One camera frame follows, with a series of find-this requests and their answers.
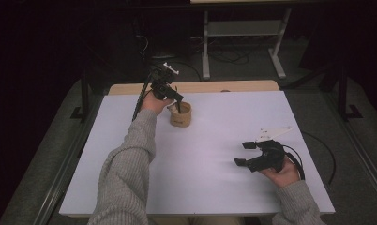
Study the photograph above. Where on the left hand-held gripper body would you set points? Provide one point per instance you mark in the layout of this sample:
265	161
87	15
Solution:
161	83

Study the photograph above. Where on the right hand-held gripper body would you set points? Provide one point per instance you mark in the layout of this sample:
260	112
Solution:
268	157

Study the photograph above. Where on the brown pen holder with bear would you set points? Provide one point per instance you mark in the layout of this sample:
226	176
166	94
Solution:
182	118

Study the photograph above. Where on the person's left hand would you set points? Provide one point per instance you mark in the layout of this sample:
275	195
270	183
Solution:
155	104

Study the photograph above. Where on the person's right hand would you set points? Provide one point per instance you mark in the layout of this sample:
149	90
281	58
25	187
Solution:
283	176

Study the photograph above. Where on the white table sheet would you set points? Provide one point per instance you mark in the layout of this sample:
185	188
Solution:
214	187

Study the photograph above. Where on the wooden table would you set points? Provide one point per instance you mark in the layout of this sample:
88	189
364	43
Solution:
224	86

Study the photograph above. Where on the black metal stand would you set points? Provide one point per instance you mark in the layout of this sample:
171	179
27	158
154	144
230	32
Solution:
343	90
85	93

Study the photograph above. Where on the white metal desk frame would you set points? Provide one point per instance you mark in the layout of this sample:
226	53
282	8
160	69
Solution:
244	28

